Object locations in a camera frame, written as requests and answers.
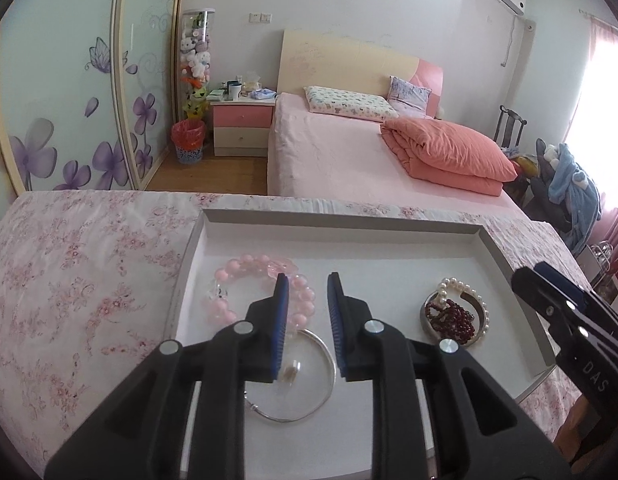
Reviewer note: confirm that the purple print pillow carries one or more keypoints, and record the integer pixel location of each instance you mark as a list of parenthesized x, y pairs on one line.
[(411, 96)]

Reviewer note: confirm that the clear tube of plush toys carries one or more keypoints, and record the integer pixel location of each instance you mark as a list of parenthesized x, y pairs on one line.
[(196, 60)]

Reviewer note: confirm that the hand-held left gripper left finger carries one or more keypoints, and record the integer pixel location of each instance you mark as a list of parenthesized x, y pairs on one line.
[(281, 330)]

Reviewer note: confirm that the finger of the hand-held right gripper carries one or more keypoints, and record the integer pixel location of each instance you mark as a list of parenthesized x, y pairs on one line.
[(534, 290), (561, 282)]

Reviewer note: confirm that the wall light switch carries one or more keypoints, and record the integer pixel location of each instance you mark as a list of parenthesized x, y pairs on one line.
[(260, 17)]

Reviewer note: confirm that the wardrobe with purple flower doors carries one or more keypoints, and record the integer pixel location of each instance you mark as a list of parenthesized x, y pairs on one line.
[(64, 60)]

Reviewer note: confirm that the folded orange quilt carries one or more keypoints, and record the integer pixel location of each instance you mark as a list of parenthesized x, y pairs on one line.
[(449, 152)]

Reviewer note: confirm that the pile of colourful clothes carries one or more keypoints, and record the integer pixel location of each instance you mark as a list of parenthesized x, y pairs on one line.
[(521, 162)]

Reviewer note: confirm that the grey cardboard tray box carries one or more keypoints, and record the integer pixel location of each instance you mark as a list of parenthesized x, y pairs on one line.
[(384, 260)]

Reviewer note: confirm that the thin silver bangle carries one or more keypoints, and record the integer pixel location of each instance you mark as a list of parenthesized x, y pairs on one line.
[(326, 360)]

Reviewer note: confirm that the dark office chair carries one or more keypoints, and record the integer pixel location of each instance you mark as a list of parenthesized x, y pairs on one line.
[(544, 195)]

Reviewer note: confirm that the pink curtain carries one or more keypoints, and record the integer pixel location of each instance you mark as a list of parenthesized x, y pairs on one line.
[(609, 85)]

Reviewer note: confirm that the pink bed with cream headboard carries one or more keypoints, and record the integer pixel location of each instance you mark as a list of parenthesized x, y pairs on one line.
[(334, 160)]

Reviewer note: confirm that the dark wooden chair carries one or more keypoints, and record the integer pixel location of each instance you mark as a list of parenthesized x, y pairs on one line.
[(509, 125)]

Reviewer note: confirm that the wide silver bangle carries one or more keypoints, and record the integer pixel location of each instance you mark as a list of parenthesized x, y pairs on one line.
[(481, 327)]

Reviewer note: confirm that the bin with red bag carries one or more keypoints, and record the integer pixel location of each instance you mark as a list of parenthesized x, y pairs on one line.
[(188, 140)]

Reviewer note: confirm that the air conditioner pipe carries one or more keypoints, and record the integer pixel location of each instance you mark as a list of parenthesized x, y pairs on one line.
[(511, 40)]

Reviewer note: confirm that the pink and cream nightstand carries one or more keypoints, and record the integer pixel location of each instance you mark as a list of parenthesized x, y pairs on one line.
[(241, 127)]

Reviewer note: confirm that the floral print pillow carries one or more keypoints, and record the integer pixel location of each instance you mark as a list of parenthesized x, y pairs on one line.
[(349, 102)]

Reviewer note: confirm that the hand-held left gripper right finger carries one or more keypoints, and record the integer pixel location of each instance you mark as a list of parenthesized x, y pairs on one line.
[(335, 325)]

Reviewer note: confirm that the white mug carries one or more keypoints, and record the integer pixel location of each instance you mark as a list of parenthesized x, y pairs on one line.
[(234, 91)]

